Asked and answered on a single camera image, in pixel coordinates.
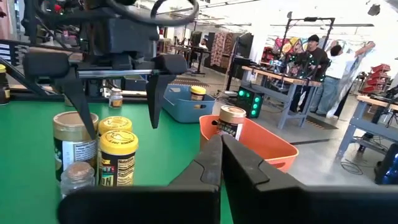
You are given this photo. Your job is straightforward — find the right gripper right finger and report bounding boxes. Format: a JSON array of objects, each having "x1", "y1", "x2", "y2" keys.
[{"x1": 221, "y1": 134, "x2": 398, "y2": 224}]

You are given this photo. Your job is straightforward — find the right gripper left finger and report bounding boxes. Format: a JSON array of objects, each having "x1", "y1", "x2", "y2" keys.
[{"x1": 57, "y1": 134, "x2": 224, "y2": 224}]

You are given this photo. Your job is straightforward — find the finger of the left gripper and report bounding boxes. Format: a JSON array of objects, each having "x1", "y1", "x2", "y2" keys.
[
  {"x1": 146, "y1": 73, "x2": 177, "y2": 130},
  {"x1": 55, "y1": 72, "x2": 97, "y2": 141}
]

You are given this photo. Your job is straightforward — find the small glass spice jar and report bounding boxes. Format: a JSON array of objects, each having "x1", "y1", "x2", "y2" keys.
[
  {"x1": 60, "y1": 161, "x2": 96, "y2": 200},
  {"x1": 108, "y1": 87, "x2": 124, "y2": 110}
]

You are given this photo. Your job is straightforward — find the yellow-lid spice jar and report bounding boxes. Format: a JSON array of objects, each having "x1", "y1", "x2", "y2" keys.
[
  {"x1": 0, "y1": 64, "x2": 11, "y2": 106},
  {"x1": 98, "y1": 116, "x2": 134, "y2": 138},
  {"x1": 189, "y1": 85, "x2": 207, "y2": 110},
  {"x1": 98, "y1": 129, "x2": 139, "y2": 187}
]

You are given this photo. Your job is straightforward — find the tan-lid spice jar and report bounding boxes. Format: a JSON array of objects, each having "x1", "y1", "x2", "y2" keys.
[
  {"x1": 216, "y1": 105, "x2": 248, "y2": 141},
  {"x1": 52, "y1": 111, "x2": 100, "y2": 183}
]

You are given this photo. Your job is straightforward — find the blue plastic bin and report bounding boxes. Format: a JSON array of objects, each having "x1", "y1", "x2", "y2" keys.
[{"x1": 161, "y1": 83, "x2": 217, "y2": 124}]

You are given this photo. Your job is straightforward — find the orange plastic bin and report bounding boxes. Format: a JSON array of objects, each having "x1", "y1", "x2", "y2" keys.
[{"x1": 198, "y1": 114, "x2": 300, "y2": 174}]

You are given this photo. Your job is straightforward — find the green table mat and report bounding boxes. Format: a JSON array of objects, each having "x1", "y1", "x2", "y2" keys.
[{"x1": 0, "y1": 101, "x2": 234, "y2": 224}]

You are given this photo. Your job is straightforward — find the patterned fabric hanging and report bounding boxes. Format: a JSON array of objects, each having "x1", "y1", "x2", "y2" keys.
[{"x1": 210, "y1": 30, "x2": 237, "y2": 68}]

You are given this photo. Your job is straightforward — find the black computer green lights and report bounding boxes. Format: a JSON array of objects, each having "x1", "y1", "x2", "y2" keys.
[{"x1": 235, "y1": 85, "x2": 265, "y2": 119}]

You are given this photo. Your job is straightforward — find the blue and black device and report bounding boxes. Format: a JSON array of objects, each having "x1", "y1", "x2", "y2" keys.
[{"x1": 374, "y1": 142, "x2": 398, "y2": 186}]

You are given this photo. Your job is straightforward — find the black monitor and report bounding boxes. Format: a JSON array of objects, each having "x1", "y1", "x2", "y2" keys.
[{"x1": 233, "y1": 32, "x2": 254, "y2": 68}]

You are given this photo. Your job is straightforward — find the wooden top workbench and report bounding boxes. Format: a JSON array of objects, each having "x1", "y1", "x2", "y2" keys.
[
  {"x1": 241, "y1": 65, "x2": 323, "y2": 130},
  {"x1": 335, "y1": 95, "x2": 398, "y2": 159}
]

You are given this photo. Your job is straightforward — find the person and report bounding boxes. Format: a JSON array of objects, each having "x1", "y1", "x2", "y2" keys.
[
  {"x1": 290, "y1": 34, "x2": 330, "y2": 114},
  {"x1": 309, "y1": 42, "x2": 377, "y2": 121}
]

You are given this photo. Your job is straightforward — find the red storage bin rack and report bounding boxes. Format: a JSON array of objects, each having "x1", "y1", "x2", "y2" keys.
[{"x1": 362, "y1": 63, "x2": 392, "y2": 94}]

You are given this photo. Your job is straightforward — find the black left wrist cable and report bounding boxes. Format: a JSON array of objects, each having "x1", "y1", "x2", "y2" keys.
[{"x1": 105, "y1": 0, "x2": 200, "y2": 27}]

